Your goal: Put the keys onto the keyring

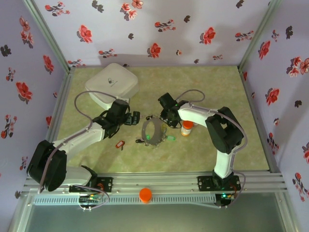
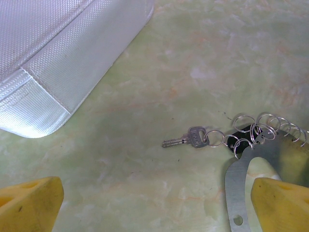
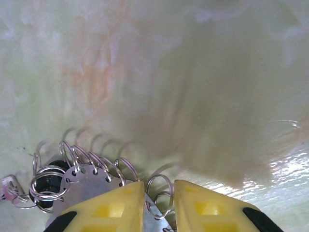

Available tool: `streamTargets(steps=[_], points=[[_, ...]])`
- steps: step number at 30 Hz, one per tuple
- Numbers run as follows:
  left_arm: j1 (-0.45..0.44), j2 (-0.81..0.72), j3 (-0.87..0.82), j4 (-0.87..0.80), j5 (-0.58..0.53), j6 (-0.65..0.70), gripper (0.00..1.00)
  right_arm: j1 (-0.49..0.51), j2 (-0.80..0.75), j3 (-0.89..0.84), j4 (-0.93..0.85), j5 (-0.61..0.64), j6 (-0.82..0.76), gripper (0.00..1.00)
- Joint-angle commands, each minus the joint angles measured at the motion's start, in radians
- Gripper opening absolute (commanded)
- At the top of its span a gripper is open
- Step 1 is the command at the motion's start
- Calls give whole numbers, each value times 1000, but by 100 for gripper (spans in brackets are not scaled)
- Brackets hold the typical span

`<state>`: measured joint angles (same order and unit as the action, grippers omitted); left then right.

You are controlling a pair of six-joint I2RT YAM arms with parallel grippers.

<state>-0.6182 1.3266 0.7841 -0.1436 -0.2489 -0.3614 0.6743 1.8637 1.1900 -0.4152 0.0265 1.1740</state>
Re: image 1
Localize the aluminium table side rail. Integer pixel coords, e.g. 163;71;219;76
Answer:
42;69;76;145
238;67;282;174

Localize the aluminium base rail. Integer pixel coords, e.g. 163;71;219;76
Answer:
23;172;288;194

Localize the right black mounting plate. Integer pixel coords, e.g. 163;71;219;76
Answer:
197;175;242;192

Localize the white square plastic container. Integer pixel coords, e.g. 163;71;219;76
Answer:
84;62;140;109

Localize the grey metal sheet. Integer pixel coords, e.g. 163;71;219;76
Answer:
24;204;288;232

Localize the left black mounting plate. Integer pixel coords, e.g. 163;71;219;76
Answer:
95;177;113;193

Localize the left arm grey cable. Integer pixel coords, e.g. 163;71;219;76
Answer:
37;90;119;211

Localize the left controller circuit board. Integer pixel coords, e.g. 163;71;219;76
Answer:
77;192;103;206

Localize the right controller circuit board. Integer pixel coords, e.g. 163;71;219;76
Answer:
215;192;237;209

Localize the metal keyring with chain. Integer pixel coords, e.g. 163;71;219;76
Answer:
140;115;169;149

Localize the black mounting plate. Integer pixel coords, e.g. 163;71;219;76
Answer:
197;175;242;192
95;177;113;193

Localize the orange pill bottle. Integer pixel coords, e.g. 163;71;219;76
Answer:
181;120;195;138

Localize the aluminium frame post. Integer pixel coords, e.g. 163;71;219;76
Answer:
238;0;283;73
8;193;37;232
23;0;76;73
275;190;300;232

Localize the controller circuit board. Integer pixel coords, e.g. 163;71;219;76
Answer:
215;192;237;209
77;192;103;206

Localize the slotted grey cable duct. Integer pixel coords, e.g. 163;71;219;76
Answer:
32;194;217;205

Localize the orange round button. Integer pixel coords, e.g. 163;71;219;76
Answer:
139;188;153;204

